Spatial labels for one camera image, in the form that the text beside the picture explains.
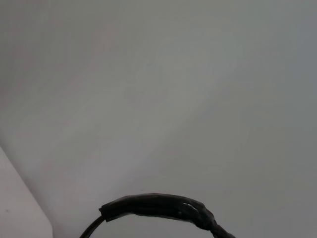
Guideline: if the black round teapot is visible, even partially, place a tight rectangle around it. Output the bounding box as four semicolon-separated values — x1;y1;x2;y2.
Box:
78;192;238;238

